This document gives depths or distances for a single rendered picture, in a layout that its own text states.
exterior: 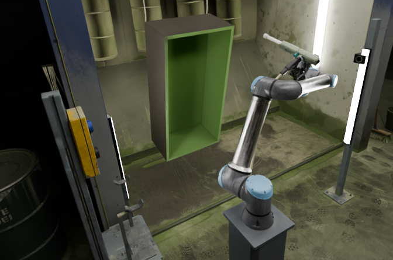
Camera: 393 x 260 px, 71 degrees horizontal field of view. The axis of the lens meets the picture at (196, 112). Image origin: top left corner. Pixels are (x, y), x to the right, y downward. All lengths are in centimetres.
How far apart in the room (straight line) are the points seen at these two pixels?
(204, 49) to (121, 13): 128
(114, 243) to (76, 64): 93
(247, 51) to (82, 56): 317
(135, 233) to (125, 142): 190
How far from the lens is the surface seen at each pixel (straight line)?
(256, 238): 172
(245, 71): 421
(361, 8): 343
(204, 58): 264
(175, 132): 292
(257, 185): 163
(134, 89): 350
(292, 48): 195
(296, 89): 163
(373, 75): 343
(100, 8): 307
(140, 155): 340
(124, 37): 353
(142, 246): 152
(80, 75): 155
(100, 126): 167
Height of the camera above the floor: 196
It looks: 26 degrees down
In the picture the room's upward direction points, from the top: 4 degrees counter-clockwise
